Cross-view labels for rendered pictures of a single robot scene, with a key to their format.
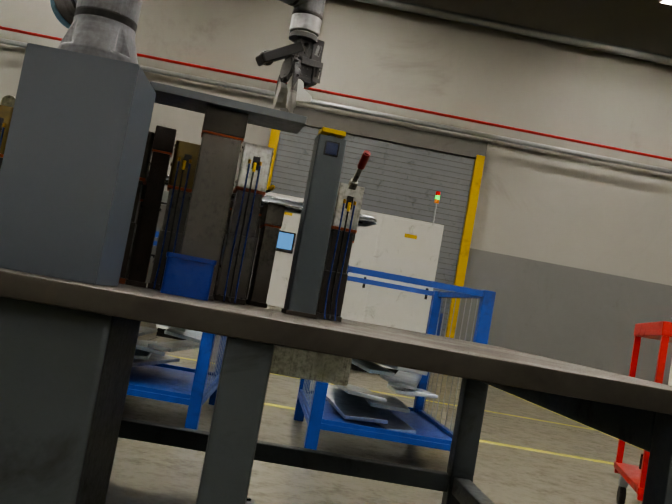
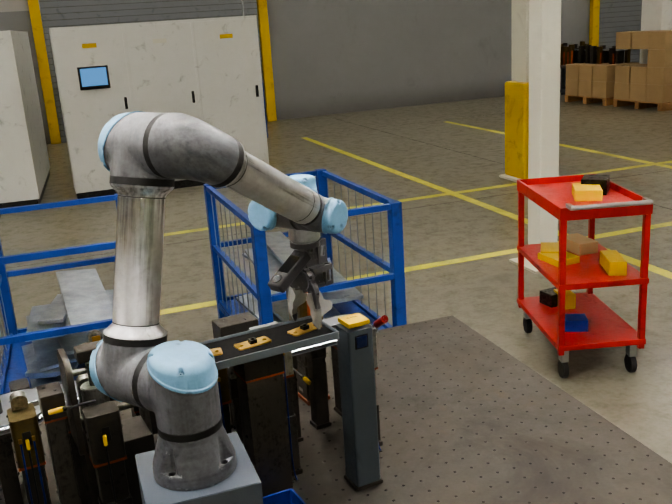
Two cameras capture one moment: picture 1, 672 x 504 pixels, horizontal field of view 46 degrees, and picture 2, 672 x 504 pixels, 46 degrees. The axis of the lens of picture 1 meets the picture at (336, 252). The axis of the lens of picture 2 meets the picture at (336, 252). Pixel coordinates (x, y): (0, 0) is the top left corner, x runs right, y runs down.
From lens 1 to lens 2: 1.28 m
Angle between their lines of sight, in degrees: 25
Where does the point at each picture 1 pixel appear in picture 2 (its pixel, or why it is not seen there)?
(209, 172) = (262, 414)
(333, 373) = not seen: hidden behind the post
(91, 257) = not seen: outside the picture
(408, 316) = (245, 118)
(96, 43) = (206, 471)
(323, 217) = (368, 401)
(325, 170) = (360, 362)
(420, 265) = (243, 63)
